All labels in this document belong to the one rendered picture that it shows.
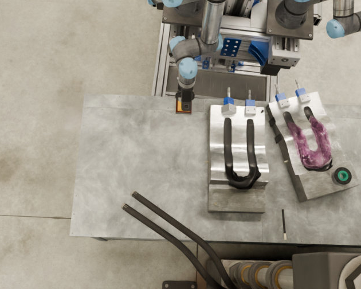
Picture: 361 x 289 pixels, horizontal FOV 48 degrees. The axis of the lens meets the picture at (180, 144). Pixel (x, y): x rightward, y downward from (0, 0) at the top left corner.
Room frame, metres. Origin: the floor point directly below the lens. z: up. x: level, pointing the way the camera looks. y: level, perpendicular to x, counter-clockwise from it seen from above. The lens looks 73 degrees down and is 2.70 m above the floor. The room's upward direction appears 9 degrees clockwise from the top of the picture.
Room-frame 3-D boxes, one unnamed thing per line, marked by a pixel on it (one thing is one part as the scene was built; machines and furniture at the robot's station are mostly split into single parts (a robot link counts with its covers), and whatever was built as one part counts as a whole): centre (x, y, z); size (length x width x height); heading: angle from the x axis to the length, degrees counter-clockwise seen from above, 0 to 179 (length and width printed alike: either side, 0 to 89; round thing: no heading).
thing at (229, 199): (0.52, -0.27, 0.87); 0.50 x 0.26 x 0.14; 7
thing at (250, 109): (0.80, -0.30, 0.89); 0.13 x 0.05 x 0.05; 7
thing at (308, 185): (0.65, -0.62, 0.86); 0.50 x 0.26 x 0.11; 24
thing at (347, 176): (0.49, -0.74, 0.93); 0.08 x 0.08 x 0.04
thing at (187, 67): (0.79, 0.02, 1.15); 0.09 x 0.08 x 0.11; 26
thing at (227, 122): (0.54, -0.28, 0.92); 0.35 x 0.16 x 0.09; 7
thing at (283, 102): (0.87, -0.45, 0.86); 0.13 x 0.05 x 0.05; 24
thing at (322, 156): (0.65, -0.61, 0.90); 0.26 x 0.18 x 0.08; 24
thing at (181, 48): (0.88, 0.04, 1.15); 0.11 x 0.11 x 0.08; 26
